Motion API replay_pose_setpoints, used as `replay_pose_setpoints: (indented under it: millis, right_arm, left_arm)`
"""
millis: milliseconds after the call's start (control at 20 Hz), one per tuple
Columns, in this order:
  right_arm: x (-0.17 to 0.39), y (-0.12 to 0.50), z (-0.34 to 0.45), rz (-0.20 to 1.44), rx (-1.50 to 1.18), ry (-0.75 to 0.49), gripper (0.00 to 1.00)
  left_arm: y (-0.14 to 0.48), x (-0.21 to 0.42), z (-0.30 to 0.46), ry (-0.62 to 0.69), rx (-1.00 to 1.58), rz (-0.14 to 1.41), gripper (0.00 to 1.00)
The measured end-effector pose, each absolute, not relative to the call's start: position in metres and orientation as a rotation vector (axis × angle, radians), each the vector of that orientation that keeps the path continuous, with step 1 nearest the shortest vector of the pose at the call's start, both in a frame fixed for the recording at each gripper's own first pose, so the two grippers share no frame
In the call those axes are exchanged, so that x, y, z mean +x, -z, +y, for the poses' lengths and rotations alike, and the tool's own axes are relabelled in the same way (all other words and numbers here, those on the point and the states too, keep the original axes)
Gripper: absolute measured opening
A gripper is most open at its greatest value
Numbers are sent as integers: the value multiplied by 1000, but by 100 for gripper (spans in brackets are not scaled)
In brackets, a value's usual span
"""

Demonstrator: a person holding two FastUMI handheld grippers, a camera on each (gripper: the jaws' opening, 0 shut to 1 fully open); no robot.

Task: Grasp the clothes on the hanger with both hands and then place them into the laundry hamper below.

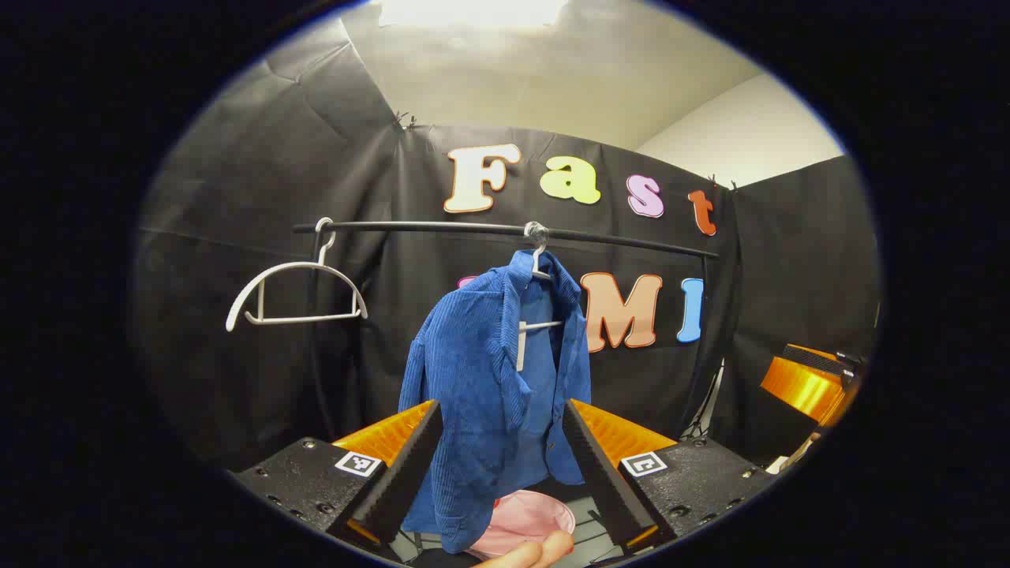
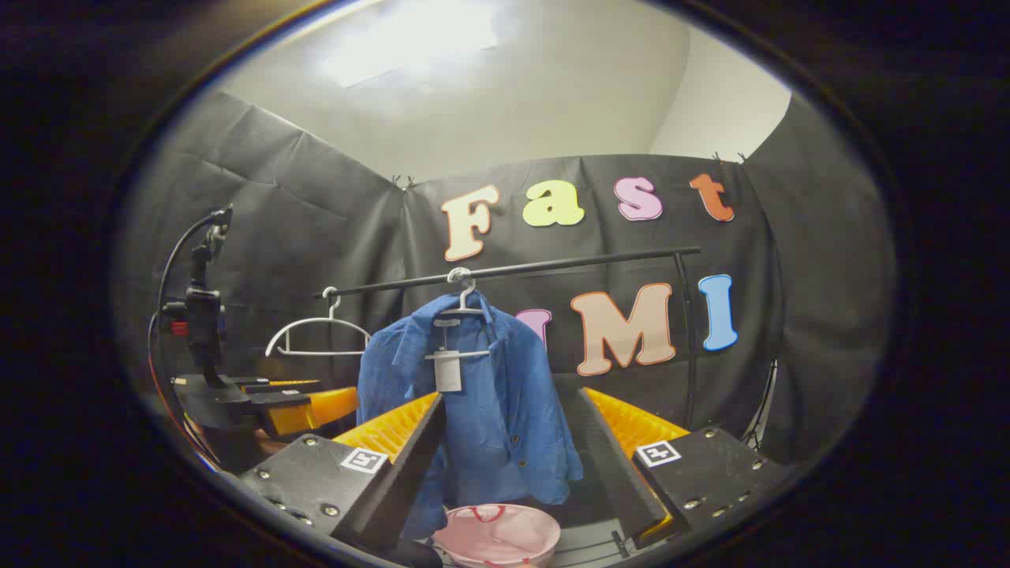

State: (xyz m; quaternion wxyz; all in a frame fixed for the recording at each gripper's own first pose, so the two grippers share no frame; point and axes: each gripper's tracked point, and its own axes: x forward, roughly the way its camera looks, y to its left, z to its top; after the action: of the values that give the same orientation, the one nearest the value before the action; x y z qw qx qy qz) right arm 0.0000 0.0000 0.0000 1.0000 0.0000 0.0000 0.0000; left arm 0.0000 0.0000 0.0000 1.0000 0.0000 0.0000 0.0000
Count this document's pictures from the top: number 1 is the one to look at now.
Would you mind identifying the pink laundry hamper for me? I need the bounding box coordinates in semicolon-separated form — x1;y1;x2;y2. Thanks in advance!
466;489;578;562

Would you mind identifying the white plastic hanger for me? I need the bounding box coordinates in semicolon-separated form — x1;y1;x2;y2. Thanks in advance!
516;223;567;373
226;218;369;332

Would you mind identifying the blue corduroy shirt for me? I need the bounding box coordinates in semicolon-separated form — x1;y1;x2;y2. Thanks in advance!
397;250;593;555

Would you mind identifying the black clothes rack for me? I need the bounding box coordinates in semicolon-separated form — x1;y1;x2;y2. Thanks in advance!
292;219;723;443

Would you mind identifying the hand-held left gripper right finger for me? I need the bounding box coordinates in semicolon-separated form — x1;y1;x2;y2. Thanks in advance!
562;398;778;553

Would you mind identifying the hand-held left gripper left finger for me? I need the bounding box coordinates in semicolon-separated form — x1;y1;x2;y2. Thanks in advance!
229;398;444;553

